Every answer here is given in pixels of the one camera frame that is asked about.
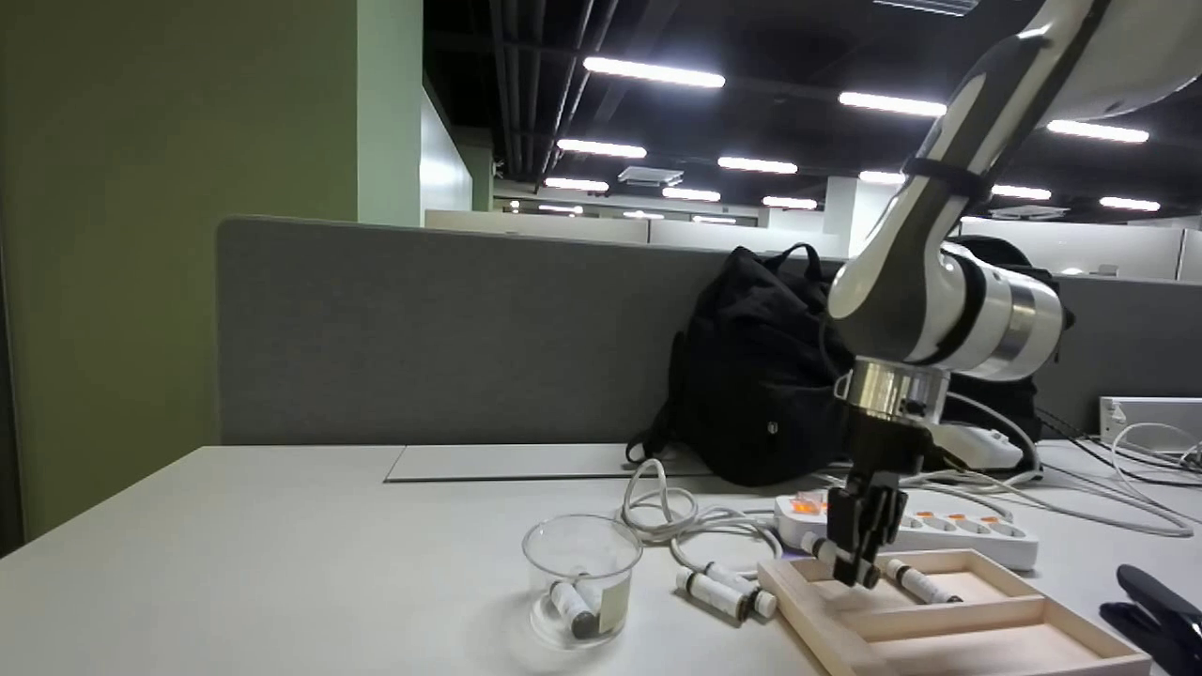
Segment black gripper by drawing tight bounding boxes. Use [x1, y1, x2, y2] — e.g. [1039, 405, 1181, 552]
[824, 415, 934, 591]

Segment small white bottle black cap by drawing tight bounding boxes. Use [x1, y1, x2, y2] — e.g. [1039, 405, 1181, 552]
[874, 556, 964, 607]
[552, 577, 610, 642]

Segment small white block object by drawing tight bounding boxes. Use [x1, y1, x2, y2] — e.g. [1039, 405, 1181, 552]
[671, 563, 780, 627]

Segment wooden two-compartment box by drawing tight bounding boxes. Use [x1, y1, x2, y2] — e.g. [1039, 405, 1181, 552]
[754, 543, 1158, 676]

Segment white device box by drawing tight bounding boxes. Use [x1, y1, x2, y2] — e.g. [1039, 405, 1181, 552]
[1096, 394, 1202, 472]

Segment white power strip orange switches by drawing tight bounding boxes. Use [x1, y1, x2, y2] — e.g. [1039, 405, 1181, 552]
[770, 487, 1043, 576]

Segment black backpack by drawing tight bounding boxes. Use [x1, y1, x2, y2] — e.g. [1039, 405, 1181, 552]
[623, 238, 1082, 493]

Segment clear plastic cup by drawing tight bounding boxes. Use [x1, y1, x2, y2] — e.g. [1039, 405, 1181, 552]
[519, 512, 648, 645]

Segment grey desk partition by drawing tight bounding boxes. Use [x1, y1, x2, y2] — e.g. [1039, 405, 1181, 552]
[213, 215, 1202, 446]

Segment thick white power cable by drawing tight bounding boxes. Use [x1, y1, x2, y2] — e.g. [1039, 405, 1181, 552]
[897, 387, 1202, 542]

